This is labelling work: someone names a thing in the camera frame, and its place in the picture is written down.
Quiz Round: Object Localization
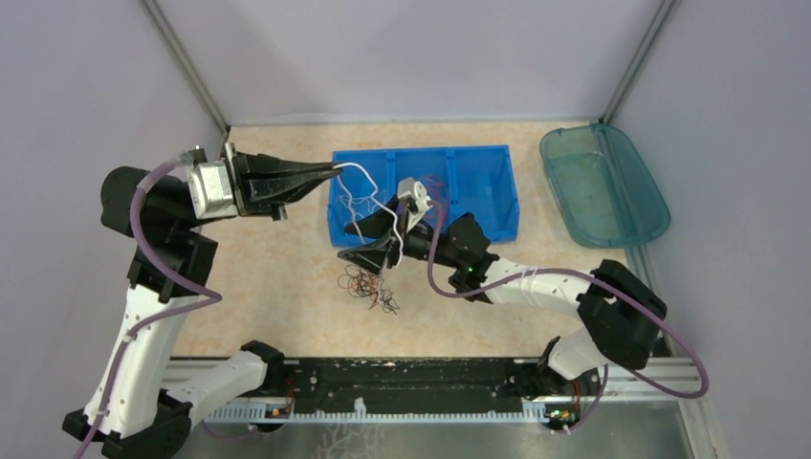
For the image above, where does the blue three-compartment bin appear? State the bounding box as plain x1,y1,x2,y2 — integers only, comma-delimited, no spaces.
327,144,520,248

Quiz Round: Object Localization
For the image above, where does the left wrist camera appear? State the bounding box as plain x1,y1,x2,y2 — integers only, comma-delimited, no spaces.
186,160,238,220

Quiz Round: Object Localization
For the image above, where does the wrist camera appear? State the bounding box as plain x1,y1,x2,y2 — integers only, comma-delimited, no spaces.
186,160,238,220
397,177,432,233

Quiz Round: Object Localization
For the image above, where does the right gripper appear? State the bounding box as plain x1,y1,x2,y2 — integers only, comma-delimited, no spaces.
339,194,462,275

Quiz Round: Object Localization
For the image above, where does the orange cable bundle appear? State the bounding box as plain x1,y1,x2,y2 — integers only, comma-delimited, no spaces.
337,264,401,316

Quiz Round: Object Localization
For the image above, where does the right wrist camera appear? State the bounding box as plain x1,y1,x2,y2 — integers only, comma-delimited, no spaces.
397,177,432,233

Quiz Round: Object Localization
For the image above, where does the teal transparent plastic lid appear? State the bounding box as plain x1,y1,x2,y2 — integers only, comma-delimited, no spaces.
538,123,671,249

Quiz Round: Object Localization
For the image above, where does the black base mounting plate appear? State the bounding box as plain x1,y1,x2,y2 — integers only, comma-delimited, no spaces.
226,357,603,417

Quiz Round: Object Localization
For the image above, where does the aluminium front rail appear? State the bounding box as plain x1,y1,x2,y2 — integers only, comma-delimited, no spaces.
204,358,704,428

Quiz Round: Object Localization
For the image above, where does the white thin cable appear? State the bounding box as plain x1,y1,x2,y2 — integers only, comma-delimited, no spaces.
334,163,406,269
339,189,382,239

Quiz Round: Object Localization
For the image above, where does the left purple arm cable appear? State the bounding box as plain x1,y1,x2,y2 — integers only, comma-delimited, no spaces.
71,158,254,459

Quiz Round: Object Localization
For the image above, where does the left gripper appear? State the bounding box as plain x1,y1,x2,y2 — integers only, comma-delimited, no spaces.
174,140,344,230

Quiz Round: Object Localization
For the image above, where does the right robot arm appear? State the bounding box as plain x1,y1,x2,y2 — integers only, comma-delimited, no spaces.
338,198,668,394

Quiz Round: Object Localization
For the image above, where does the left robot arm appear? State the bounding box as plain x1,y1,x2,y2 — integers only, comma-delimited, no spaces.
62,144,342,458

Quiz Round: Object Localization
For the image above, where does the orange thin cable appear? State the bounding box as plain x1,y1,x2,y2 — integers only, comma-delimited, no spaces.
421,176,451,223

